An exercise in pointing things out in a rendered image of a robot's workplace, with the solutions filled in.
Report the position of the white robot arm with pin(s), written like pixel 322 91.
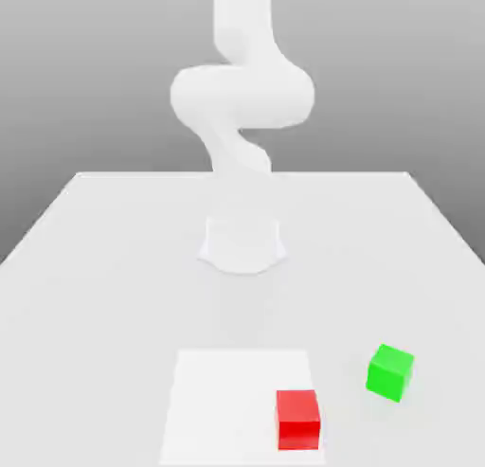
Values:
pixel 242 95

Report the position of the small red cube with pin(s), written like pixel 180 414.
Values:
pixel 298 421

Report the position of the small green cube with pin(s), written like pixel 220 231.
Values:
pixel 389 374

